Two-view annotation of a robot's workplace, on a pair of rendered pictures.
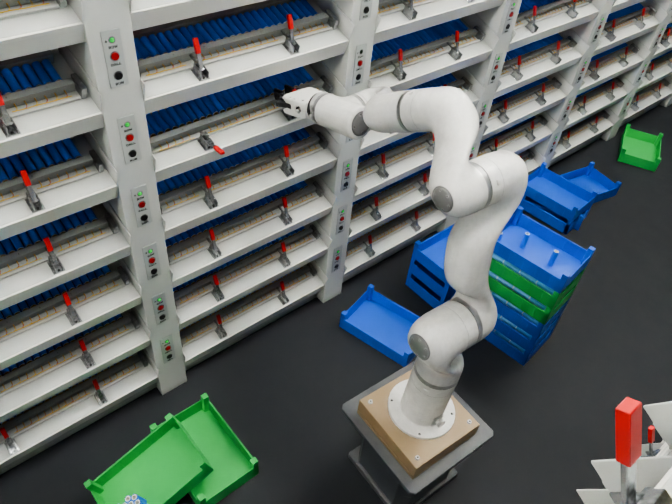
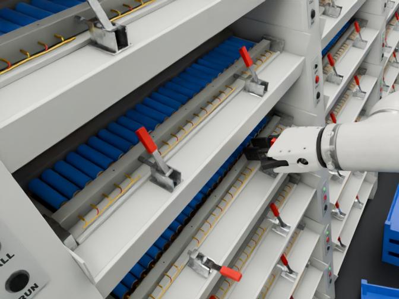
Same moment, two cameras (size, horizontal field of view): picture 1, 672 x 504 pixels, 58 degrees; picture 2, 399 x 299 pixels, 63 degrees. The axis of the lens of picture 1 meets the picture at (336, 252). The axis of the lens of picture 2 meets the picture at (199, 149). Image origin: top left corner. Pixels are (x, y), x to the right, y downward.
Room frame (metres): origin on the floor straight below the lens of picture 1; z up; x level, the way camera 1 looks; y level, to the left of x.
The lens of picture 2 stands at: (0.92, 0.31, 1.36)
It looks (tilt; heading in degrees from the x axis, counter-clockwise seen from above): 33 degrees down; 0
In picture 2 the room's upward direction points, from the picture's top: 18 degrees counter-clockwise
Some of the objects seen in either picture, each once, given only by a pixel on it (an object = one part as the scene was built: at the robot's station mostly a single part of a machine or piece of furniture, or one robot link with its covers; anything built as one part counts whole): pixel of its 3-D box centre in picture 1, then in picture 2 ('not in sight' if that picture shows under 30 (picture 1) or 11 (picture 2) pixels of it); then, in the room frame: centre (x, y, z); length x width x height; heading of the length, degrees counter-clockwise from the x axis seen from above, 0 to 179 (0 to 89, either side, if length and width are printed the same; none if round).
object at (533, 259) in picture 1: (538, 247); not in sight; (1.56, -0.69, 0.44); 0.30 x 0.20 x 0.08; 51
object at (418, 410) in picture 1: (428, 390); not in sight; (0.94, -0.29, 0.43); 0.19 x 0.19 x 0.18
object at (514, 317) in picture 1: (518, 294); not in sight; (1.56, -0.69, 0.20); 0.30 x 0.20 x 0.08; 51
